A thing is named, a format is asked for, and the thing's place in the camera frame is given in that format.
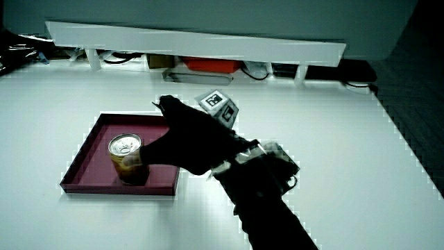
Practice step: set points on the black power strip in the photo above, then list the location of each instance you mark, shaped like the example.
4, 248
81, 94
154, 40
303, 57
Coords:
347, 71

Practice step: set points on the grey flat device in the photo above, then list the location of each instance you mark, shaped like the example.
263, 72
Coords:
197, 78

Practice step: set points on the black shiny bag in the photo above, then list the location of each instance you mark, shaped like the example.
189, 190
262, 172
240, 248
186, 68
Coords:
17, 52

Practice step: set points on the orange box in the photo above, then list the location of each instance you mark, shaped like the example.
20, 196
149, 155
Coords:
211, 65

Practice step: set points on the person's right hand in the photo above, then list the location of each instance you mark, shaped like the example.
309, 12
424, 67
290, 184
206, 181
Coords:
194, 139

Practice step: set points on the person's right forearm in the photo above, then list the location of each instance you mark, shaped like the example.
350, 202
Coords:
267, 208

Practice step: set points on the brown cardboard box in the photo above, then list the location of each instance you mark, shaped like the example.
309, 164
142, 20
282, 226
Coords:
160, 61

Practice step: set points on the gold red bull can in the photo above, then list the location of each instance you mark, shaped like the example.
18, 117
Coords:
125, 163

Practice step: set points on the white desk riser shelf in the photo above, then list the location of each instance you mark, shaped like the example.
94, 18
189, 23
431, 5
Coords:
194, 43

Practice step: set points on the dark red square plate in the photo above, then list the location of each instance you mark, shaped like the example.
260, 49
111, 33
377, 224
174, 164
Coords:
93, 166

